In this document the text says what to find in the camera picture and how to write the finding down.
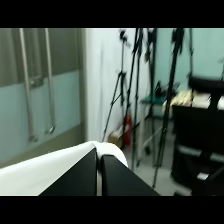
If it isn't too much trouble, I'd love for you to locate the white shirt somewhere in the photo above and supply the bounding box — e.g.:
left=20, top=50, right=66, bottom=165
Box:
left=0, top=140, right=130, bottom=197

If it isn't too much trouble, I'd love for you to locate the black office chair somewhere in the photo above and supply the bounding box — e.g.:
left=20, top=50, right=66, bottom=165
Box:
left=170, top=75, right=224, bottom=197

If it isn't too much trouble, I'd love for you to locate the black tripod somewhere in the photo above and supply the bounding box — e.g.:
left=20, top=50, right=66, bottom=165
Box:
left=151, top=28, right=185, bottom=190
left=101, top=29, right=132, bottom=145
left=129, top=28, right=145, bottom=172

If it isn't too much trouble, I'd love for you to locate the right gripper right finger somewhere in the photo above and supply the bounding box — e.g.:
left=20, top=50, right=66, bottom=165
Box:
left=100, top=153, right=161, bottom=197

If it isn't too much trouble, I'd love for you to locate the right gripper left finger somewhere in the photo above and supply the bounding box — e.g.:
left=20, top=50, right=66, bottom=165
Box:
left=38, top=147, right=99, bottom=197

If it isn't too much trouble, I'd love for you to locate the silver door handle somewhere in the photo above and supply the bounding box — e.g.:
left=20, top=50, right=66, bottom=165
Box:
left=43, top=28, right=57, bottom=135
left=18, top=28, right=40, bottom=143

